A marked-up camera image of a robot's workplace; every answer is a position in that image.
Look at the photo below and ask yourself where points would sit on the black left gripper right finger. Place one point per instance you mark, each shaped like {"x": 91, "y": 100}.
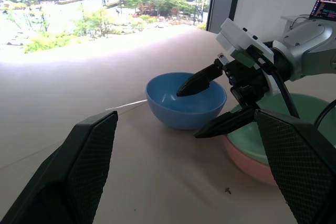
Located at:
{"x": 302, "y": 166}

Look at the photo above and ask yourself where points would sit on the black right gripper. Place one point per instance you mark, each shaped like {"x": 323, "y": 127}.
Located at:
{"x": 248, "y": 82}

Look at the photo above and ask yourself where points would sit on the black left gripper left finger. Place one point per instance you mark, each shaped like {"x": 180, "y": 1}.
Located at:
{"x": 78, "y": 161}

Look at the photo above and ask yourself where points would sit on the blue plastic bowl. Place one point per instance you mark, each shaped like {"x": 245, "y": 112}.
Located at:
{"x": 183, "y": 115}

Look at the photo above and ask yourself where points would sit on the green plastic bowl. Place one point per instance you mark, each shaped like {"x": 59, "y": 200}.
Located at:
{"x": 246, "y": 142}

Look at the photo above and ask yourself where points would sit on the pink plastic bowl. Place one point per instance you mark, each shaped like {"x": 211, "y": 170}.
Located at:
{"x": 246, "y": 168}

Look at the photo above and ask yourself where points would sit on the laptop screen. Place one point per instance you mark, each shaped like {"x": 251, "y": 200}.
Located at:
{"x": 326, "y": 3}

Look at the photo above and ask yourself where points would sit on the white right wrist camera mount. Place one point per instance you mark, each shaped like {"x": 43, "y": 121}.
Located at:
{"x": 241, "y": 37}

